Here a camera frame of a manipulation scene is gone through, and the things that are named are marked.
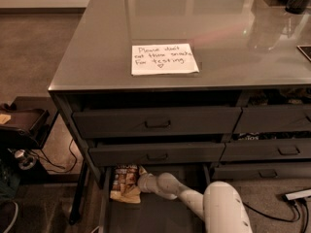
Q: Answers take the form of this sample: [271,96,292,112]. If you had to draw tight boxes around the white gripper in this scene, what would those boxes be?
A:
[138,166,159,193]

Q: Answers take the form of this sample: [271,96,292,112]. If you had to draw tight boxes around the brown chip bag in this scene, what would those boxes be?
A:
[110,165,141,204]

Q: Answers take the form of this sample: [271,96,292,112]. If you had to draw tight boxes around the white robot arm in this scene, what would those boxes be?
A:
[137,170,253,233]

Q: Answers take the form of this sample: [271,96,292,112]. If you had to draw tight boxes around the middle left grey drawer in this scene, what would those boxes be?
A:
[89,142,225,167]

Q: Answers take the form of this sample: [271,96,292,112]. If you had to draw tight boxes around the grey drawer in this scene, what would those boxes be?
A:
[89,142,225,167]
[212,162,311,180]
[72,107,241,139]
[234,105,311,133]
[221,139,311,161]

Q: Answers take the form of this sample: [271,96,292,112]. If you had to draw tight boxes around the bottom left open drawer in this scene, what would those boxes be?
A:
[100,163,211,233]

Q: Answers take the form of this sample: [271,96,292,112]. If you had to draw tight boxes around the top left grey drawer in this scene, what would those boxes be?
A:
[72,107,241,139]

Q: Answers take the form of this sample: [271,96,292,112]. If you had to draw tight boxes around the bottom right grey drawer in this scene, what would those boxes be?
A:
[212,162,311,180]

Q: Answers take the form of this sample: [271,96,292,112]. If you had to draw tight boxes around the middle right grey drawer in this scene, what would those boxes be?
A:
[221,139,311,161]

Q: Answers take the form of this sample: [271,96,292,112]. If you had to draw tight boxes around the grey metal drawer cabinet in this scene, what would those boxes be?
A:
[48,0,311,225]

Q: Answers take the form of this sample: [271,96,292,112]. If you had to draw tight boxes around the top right grey drawer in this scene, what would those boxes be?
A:
[234,105,311,133]

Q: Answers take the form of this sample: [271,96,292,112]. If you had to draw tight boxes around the snack bags in right drawer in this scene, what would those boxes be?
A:
[233,88,311,140]

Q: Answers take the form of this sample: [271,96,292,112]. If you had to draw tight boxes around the white handwritten paper note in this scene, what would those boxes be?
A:
[131,44,199,76]

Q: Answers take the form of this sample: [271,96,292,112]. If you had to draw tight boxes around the dark side cart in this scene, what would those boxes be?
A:
[0,96,58,184]

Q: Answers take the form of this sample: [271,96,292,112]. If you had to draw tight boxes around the white power strip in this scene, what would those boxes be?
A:
[285,189,311,200]

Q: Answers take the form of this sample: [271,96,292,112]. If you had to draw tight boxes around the black cart cable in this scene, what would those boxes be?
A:
[30,138,79,175]

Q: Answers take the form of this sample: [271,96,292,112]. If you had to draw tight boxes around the black floor cable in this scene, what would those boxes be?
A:
[242,200,302,224]

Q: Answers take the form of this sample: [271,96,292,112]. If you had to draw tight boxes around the white cable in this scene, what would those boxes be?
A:
[2,200,19,233]

